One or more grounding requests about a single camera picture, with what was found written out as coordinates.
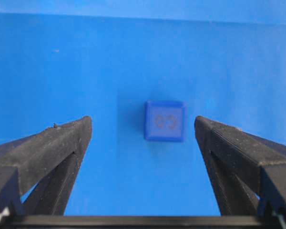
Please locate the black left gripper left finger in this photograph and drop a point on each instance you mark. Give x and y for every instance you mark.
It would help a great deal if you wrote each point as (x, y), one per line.
(37, 173)

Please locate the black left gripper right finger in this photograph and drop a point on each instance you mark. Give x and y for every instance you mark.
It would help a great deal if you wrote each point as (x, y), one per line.
(247, 172)

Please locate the blue table cloth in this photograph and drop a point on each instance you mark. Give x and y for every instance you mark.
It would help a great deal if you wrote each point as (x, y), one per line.
(63, 59)

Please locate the blue cube block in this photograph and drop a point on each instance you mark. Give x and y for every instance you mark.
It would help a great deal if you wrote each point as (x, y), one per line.
(164, 121)

